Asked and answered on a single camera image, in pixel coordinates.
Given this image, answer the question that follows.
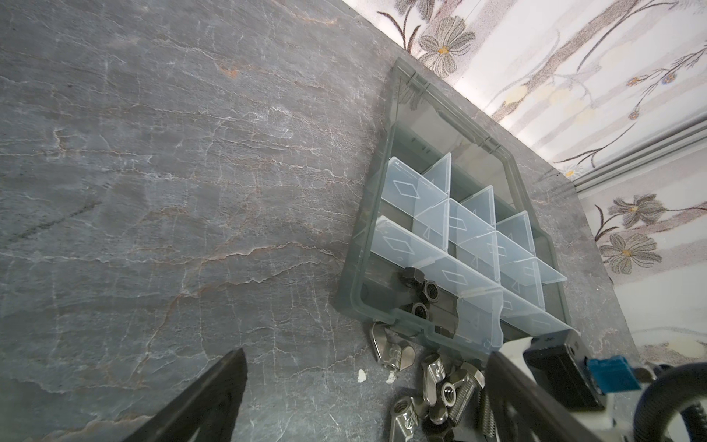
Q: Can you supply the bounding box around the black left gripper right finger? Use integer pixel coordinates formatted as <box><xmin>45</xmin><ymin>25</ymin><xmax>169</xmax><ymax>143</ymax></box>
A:
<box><xmin>485</xmin><ymin>352</ymin><xmax>598</xmax><ymax>441</ymax></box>

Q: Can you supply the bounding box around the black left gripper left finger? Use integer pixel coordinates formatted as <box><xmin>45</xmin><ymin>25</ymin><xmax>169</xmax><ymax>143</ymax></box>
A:
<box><xmin>124</xmin><ymin>348</ymin><xmax>248</xmax><ymax>442</ymax></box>

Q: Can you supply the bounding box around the black hex nut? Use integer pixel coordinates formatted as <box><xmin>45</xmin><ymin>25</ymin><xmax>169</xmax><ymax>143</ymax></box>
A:
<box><xmin>435</xmin><ymin>326</ymin><xmax>454</xmax><ymax>339</ymax></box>
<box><xmin>422</xmin><ymin>281</ymin><xmax>439</xmax><ymax>303</ymax></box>
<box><xmin>399</xmin><ymin>267</ymin><xmax>425</xmax><ymax>289</ymax></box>
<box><xmin>411</xmin><ymin>302</ymin><xmax>431</xmax><ymax>320</ymax></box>

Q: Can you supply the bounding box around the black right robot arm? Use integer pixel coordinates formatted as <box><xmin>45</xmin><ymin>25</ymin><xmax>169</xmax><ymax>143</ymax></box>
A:
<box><xmin>605</xmin><ymin>362</ymin><xmax>706</xmax><ymax>441</ymax></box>

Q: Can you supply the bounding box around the silver bolt pile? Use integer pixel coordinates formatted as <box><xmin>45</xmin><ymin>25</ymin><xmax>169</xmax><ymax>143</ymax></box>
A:
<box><xmin>388</xmin><ymin>353</ymin><xmax>497</xmax><ymax>441</ymax></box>

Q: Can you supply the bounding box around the silver wing nut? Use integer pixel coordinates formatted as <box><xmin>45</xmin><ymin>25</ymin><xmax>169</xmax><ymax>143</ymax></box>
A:
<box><xmin>369</xmin><ymin>322</ymin><xmax>416</xmax><ymax>372</ymax></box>

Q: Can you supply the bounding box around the clear plastic organizer box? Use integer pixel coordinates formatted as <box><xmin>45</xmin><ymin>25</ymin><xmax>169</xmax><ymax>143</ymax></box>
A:
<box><xmin>334</xmin><ymin>60</ymin><xmax>571</xmax><ymax>362</ymax></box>

